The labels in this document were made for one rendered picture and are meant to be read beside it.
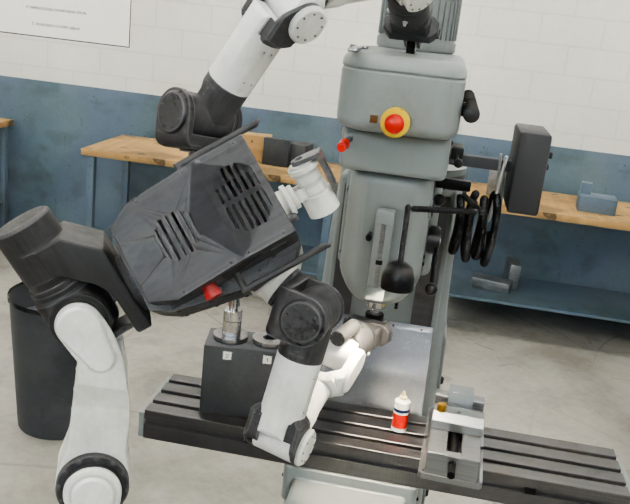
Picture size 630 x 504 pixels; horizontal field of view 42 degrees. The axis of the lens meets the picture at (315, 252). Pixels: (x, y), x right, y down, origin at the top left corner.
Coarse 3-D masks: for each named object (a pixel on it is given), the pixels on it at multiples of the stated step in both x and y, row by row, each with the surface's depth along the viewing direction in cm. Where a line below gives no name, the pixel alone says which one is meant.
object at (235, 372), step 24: (216, 336) 207; (240, 336) 209; (264, 336) 211; (216, 360) 206; (240, 360) 205; (264, 360) 205; (216, 384) 207; (240, 384) 207; (264, 384) 207; (216, 408) 209; (240, 408) 209
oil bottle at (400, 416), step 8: (400, 400) 209; (408, 400) 210; (400, 408) 209; (408, 408) 209; (392, 416) 212; (400, 416) 209; (408, 416) 211; (392, 424) 211; (400, 424) 210; (400, 432) 210
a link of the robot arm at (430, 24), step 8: (392, 16) 172; (424, 16) 171; (432, 16) 179; (384, 24) 180; (392, 24) 176; (400, 24) 172; (408, 24) 171; (416, 24) 172; (424, 24) 175; (432, 24) 179; (384, 32) 182; (392, 32) 180; (400, 32) 179; (408, 32) 178; (416, 32) 177; (424, 32) 176; (432, 32) 178; (408, 40) 181; (416, 40) 180; (424, 40) 179; (432, 40) 180
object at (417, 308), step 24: (456, 168) 242; (456, 192) 230; (336, 216) 237; (336, 240) 239; (336, 264) 240; (336, 288) 242; (360, 312) 243; (384, 312) 242; (408, 312) 241; (432, 312) 239; (432, 360) 245; (432, 384) 248
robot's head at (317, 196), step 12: (312, 168) 159; (300, 180) 160; (312, 180) 160; (324, 180) 161; (288, 192) 160; (300, 192) 161; (312, 192) 161; (324, 192) 161; (300, 204) 161; (312, 204) 161; (324, 204) 161; (336, 204) 163; (312, 216) 163; (324, 216) 162
